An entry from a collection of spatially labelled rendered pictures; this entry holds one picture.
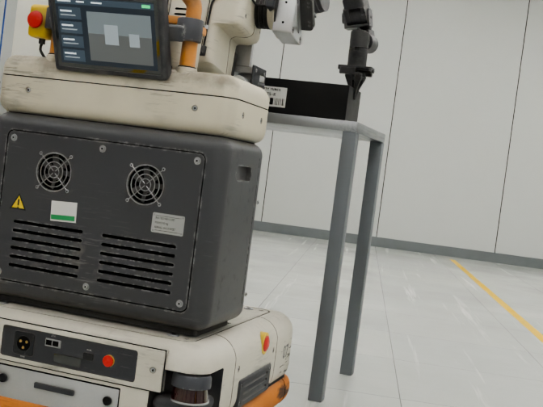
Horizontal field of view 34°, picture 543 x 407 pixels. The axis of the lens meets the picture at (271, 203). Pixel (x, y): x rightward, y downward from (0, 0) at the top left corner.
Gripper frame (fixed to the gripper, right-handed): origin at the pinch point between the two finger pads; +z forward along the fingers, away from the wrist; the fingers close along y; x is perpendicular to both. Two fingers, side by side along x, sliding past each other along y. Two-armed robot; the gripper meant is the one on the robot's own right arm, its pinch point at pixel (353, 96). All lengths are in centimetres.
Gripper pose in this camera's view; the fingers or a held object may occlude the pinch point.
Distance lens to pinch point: 268.5
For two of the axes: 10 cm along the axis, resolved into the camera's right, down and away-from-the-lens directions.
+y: -9.5, -1.2, 2.9
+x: -2.9, 0.3, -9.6
